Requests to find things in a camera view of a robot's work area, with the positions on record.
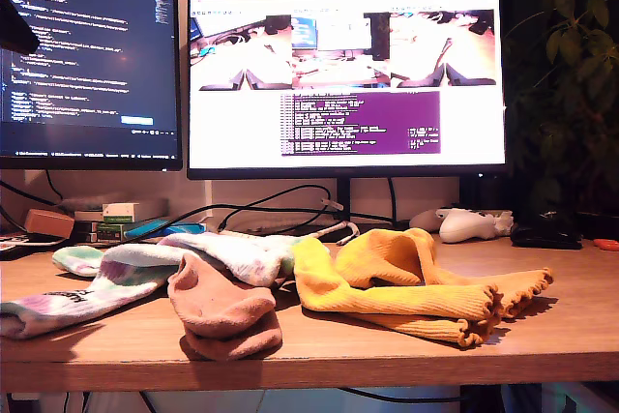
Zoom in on tie-dye Hugging Face sock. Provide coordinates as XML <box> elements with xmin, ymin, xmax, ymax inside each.
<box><xmin>51</xmin><ymin>231</ymin><xmax>310</xmax><ymax>287</ymax></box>
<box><xmin>0</xmin><ymin>242</ymin><xmax>188</xmax><ymax>340</ymax></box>

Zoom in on pink ankle sock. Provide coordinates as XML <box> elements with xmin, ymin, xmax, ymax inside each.
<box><xmin>166</xmin><ymin>252</ymin><xmax>278</xmax><ymax>339</ymax></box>
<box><xmin>179</xmin><ymin>320</ymin><xmax>284</xmax><ymax>362</ymax></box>

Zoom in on yellow ribbed frilly sock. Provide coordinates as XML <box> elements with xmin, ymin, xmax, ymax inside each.
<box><xmin>335</xmin><ymin>227</ymin><xmax>555</xmax><ymax>320</ymax></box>
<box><xmin>292</xmin><ymin>237</ymin><xmax>505</xmax><ymax>349</ymax></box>

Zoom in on dark code computer monitor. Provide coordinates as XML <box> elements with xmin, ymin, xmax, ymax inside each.
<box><xmin>0</xmin><ymin>0</ymin><xmax>184</xmax><ymax>172</ymax></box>

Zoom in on plain brown cardboard box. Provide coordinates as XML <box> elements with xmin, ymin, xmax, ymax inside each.
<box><xmin>23</xmin><ymin>208</ymin><xmax>76</xmax><ymax>240</ymax></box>

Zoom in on white box with green stripe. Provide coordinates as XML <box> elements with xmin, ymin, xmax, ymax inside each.
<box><xmin>102</xmin><ymin>201</ymin><xmax>140</xmax><ymax>223</ymax></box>

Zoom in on black pad with stickers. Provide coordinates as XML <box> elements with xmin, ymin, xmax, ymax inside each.
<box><xmin>0</xmin><ymin>231</ymin><xmax>69</xmax><ymax>260</ymax></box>

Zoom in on grey flat box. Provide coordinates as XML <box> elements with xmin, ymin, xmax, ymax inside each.
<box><xmin>61</xmin><ymin>196</ymin><xmax>170</xmax><ymax>221</ymax></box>

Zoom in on white screen computer monitor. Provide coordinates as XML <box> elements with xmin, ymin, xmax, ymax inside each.
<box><xmin>186</xmin><ymin>0</ymin><xmax>509</xmax><ymax>245</ymax></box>

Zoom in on blue peppermint packet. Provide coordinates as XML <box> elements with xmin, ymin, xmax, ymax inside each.
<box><xmin>124</xmin><ymin>219</ymin><xmax>207</xmax><ymax>243</ymax></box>

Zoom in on beige rounded device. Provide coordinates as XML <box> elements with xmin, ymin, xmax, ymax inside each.
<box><xmin>409</xmin><ymin>209</ymin><xmax>444</xmax><ymax>233</ymax></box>

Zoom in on white game controller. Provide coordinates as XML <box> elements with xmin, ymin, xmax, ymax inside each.
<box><xmin>436</xmin><ymin>207</ymin><xmax>515</xmax><ymax>244</ymax></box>

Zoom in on black rounded case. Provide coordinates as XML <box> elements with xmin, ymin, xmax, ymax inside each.
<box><xmin>510</xmin><ymin>222</ymin><xmax>584</xmax><ymax>251</ymax></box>

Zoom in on black table leg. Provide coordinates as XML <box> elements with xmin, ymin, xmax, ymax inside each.
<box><xmin>458</xmin><ymin>383</ymin><xmax>507</xmax><ymax>413</ymax></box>

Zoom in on long black cable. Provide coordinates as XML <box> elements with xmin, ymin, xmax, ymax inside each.
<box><xmin>108</xmin><ymin>202</ymin><xmax>407</xmax><ymax>246</ymax></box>

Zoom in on black cable with plug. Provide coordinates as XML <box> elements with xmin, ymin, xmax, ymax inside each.
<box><xmin>217</xmin><ymin>183</ymin><xmax>335</xmax><ymax>235</ymax></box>

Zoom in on white spiral cable wrap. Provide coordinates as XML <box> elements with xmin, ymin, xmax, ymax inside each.
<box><xmin>226</xmin><ymin>218</ymin><xmax>362</xmax><ymax>246</ymax></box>

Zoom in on black monitor cable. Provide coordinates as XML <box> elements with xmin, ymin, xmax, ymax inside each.
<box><xmin>386</xmin><ymin>176</ymin><xmax>400</xmax><ymax>230</ymax></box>

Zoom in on black cable under table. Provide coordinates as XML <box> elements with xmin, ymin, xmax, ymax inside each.
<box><xmin>338</xmin><ymin>386</ymin><xmax>465</xmax><ymax>405</ymax></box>

